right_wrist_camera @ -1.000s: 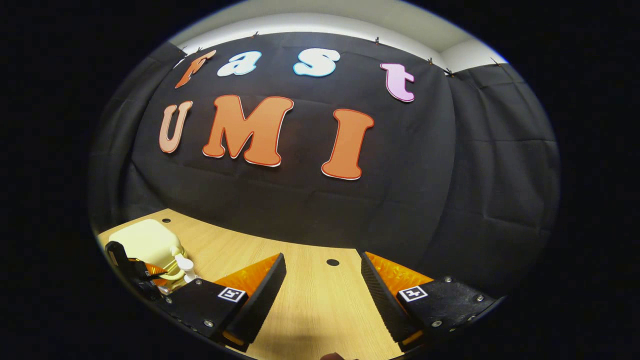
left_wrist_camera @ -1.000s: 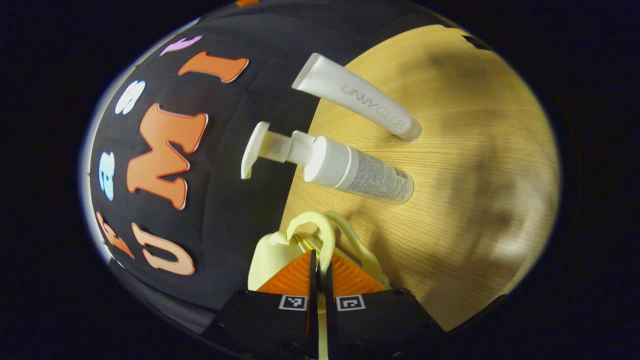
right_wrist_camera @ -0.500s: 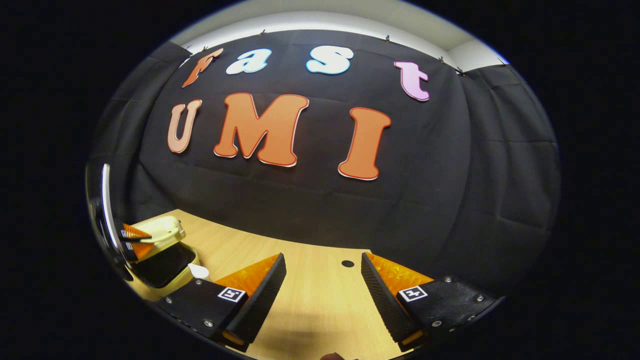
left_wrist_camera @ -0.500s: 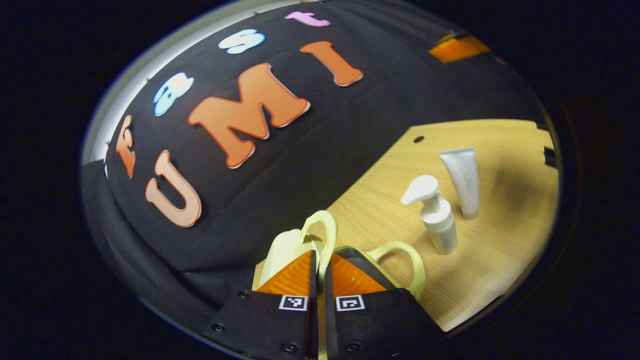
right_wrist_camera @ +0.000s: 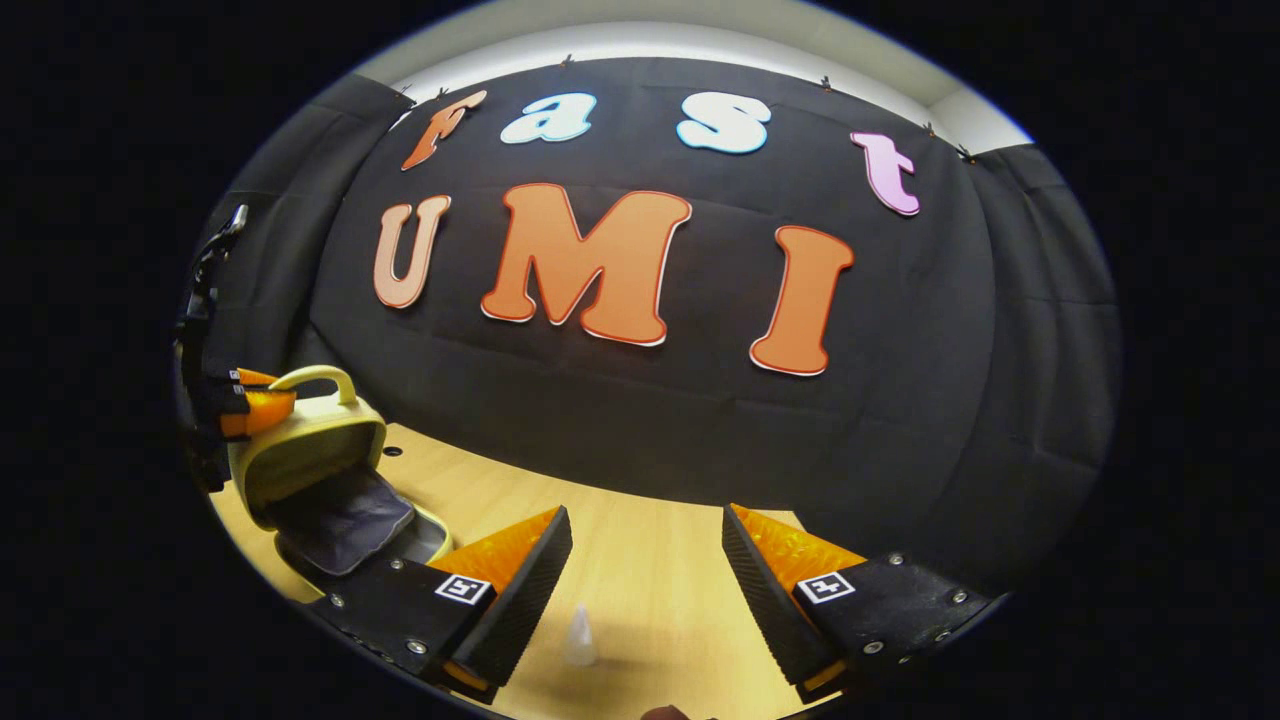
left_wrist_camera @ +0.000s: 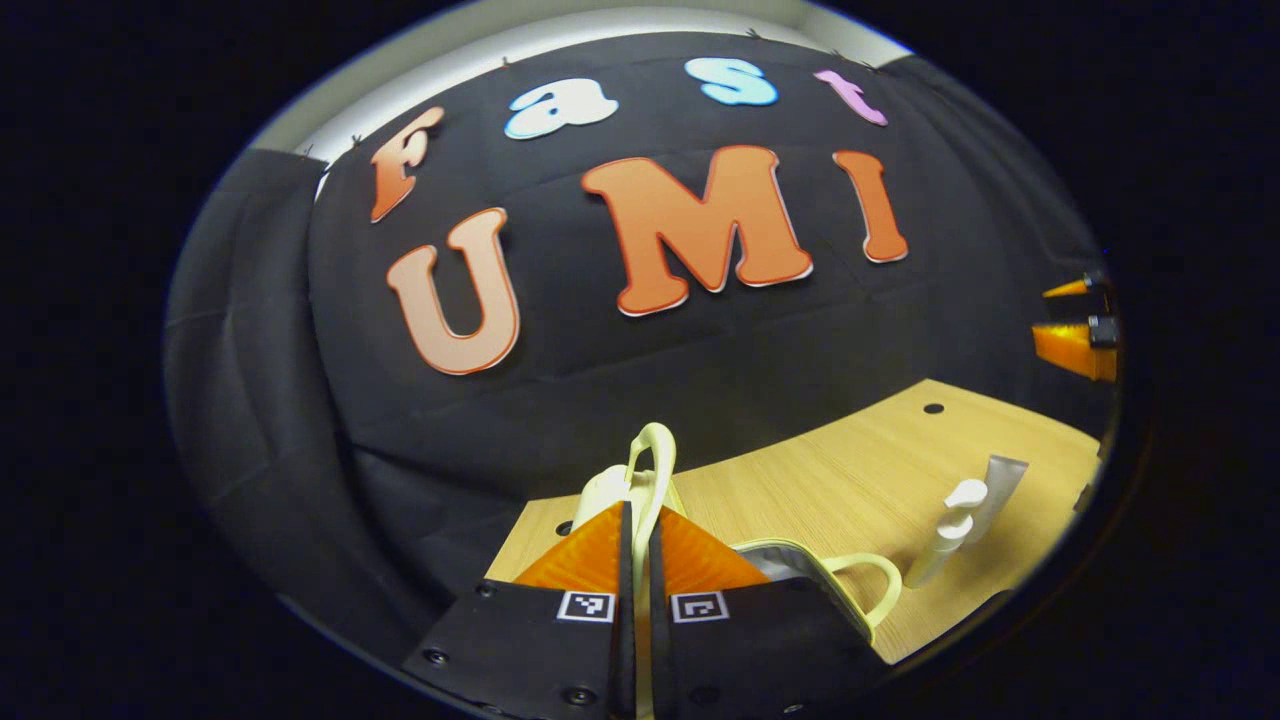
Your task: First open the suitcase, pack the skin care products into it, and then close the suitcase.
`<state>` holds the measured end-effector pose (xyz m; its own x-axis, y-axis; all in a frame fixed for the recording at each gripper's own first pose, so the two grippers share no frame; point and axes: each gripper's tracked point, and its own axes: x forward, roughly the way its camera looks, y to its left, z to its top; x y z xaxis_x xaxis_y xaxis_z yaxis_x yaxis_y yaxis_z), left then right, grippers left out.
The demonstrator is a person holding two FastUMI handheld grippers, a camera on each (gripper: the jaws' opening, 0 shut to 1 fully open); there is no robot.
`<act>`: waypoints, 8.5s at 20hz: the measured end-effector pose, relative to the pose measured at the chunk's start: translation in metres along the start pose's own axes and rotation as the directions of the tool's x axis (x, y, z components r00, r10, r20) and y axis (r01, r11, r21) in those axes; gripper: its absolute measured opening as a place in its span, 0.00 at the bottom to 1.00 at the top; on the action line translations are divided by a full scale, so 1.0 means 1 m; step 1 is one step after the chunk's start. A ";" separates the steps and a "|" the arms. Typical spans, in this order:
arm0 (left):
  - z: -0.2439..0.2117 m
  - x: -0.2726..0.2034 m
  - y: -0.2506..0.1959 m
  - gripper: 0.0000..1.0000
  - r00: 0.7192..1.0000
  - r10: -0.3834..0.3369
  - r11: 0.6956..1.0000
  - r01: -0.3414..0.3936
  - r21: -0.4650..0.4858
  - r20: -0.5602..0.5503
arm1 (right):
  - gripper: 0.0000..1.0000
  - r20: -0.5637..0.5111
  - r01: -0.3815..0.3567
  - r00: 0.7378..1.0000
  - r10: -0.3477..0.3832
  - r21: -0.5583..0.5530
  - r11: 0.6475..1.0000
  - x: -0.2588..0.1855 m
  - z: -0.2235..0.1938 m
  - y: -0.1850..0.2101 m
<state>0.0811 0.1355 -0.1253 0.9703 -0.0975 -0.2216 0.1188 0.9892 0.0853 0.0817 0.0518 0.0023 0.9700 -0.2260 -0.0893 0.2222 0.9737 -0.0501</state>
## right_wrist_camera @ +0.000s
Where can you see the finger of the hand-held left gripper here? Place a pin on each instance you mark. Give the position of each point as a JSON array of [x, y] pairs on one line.
[[252, 378], [255, 412]]

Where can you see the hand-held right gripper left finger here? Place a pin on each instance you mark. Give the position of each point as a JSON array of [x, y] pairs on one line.
[[520, 600]]

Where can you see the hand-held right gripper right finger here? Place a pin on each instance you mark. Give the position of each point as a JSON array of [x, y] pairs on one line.
[[770, 610]]

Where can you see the pale yellow suitcase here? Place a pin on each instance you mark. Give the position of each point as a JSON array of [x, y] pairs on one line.
[[300, 450]]

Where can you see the white squeeze tube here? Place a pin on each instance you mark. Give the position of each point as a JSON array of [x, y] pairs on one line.
[[580, 640]]

